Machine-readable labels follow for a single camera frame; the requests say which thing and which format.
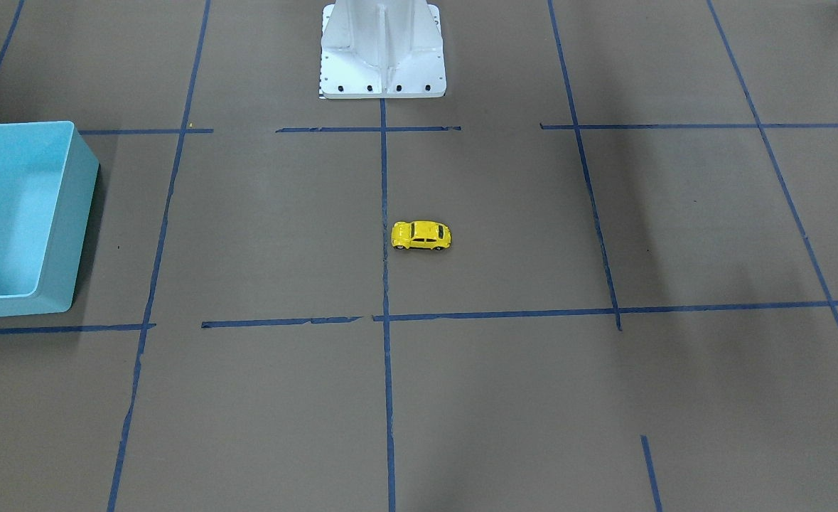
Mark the light blue plastic bin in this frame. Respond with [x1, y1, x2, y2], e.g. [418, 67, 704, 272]
[0, 120, 100, 317]

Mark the yellow beetle toy car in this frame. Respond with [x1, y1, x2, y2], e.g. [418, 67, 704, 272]
[390, 220, 452, 252]

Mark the white camera stand pole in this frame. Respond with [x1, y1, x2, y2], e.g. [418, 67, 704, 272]
[318, 1, 447, 100]

